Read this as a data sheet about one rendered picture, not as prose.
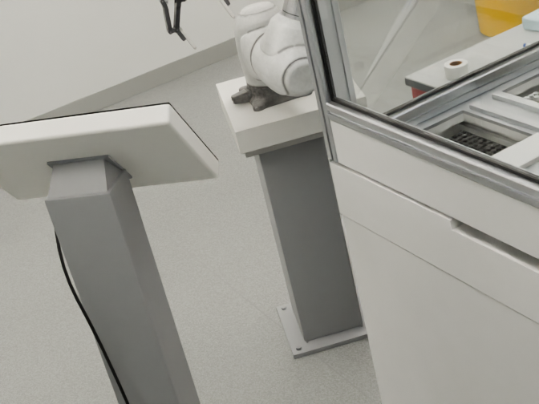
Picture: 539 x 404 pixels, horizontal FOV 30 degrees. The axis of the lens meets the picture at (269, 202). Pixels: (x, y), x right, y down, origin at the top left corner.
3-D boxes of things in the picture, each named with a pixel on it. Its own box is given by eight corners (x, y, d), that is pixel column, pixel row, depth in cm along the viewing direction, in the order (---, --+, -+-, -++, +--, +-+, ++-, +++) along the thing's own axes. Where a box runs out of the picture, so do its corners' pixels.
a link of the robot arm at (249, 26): (287, 58, 303) (272, -11, 293) (309, 77, 288) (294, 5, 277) (237, 75, 300) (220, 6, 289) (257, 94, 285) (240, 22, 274)
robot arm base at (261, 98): (225, 95, 303) (221, 78, 301) (294, 74, 307) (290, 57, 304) (242, 116, 288) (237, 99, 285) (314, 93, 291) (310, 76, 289)
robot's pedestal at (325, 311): (276, 310, 348) (225, 111, 313) (359, 286, 350) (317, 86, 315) (293, 359, 322) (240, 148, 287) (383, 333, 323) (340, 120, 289)
